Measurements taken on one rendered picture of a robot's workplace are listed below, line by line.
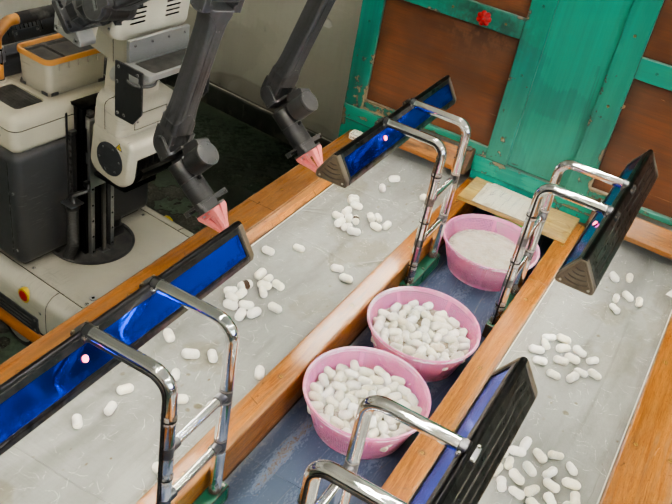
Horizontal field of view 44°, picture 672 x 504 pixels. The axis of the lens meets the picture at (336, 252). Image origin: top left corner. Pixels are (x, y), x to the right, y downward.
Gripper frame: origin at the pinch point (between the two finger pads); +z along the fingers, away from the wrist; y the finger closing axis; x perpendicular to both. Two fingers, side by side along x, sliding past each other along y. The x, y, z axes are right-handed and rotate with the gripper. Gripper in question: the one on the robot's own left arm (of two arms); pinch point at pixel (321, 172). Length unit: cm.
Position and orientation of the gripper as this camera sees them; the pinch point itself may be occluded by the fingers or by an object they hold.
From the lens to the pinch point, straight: 221.9
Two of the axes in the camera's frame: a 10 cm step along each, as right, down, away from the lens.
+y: 5.0, -4.3, 7.6
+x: -6.8, 3.5, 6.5
